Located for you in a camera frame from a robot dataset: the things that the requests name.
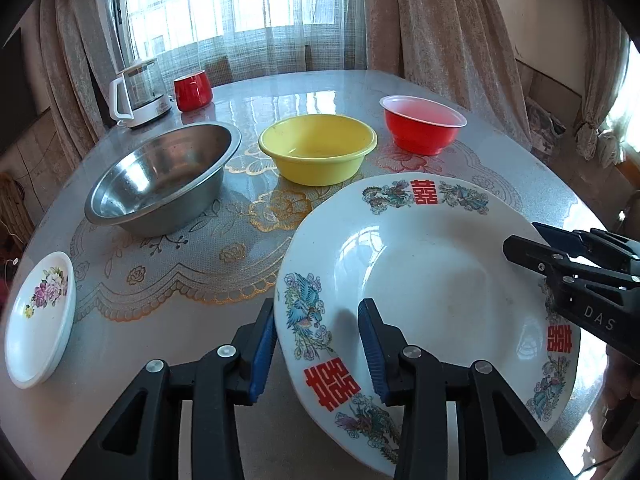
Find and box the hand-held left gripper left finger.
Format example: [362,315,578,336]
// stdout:
[62,297,278,480]

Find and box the black television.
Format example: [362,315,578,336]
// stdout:
[0,27,39,157]

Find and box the yellow plastic bowl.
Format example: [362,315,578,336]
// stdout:
[258,114,378,186]

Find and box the patterned cushion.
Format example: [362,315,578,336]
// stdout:
[524,95,567,157]

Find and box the red plastic bowl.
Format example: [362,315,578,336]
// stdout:
[379,95,468,157]

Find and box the woven rattan object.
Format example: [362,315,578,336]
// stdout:
[0,172,34,242]

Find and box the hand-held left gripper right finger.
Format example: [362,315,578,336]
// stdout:
[357,297,576,480]

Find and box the person's right hand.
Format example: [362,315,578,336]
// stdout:
[603,347,640,411]

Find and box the white glass kettle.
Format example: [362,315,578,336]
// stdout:
[109,58,174,130]

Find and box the wooden chair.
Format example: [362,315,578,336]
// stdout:
[201,44,314,87]

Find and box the red mug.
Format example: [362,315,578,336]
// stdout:
[173,70,213,113]

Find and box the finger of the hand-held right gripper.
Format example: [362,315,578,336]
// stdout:
[503,235,640,291]
[531,221,640,263]

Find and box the large white printed plate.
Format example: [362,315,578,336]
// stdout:
[274,176,581,478]

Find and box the beige heavy curtain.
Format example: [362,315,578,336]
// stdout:
[37,0,132,147]
[574,0,632,167]
[362,0,532,147]

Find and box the sheer white curtain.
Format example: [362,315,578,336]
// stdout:
[107,0,368,77]

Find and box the small white floral plate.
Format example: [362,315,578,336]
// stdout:
[4,251,77,390]

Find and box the stainless steel bowl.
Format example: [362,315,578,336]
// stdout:
[84,121,242,237]

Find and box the embroidered lace table cover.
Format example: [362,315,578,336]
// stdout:
[67,130,526,322]

